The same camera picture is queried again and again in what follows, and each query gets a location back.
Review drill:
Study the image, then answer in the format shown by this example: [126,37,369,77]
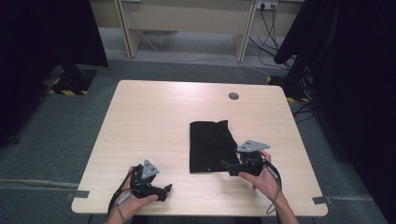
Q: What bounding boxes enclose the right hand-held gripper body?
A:
[236,139,271,176]

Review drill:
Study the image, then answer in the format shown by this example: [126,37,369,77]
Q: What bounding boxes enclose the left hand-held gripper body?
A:
[130,159,160,199]

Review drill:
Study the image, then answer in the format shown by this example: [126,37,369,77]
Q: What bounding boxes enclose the black white-trimmed tank top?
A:
[189,119,242,175]

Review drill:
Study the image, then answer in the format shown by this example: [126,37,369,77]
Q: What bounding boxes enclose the person's left hand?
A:
[116,166,159,218]

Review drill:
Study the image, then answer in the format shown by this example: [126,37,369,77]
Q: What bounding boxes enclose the person's right hand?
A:
[237,149,283,201]

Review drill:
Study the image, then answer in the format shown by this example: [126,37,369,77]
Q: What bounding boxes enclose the black hazard-striped stand base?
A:
[266,74,312,104]
[48,63,98,96]

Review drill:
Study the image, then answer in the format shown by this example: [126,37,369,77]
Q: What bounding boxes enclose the black curtain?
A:
[274,0,396,224]
[0,0,110,148]

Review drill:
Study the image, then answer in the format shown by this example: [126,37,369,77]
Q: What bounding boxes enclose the beige wooden desk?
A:
[91,0,306,63]

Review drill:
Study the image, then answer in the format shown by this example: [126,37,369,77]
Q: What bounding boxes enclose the right hand-held gripper cable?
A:
[262,158,283,224]

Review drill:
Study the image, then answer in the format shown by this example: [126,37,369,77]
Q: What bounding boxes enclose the black floor cables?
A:
[292,101,317,124]

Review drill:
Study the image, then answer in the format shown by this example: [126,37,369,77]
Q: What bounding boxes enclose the grey floor cable cover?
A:
[0,178,80,190]

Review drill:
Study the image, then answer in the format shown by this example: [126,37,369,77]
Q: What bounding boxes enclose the bundle of black power cables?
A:
[248,5,295,70]

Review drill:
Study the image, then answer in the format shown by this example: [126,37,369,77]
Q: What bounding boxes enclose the thin white floor cable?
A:
[136,29,272,77]

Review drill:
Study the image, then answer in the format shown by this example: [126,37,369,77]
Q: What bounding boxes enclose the white wall power socket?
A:
[255,0,279,10]

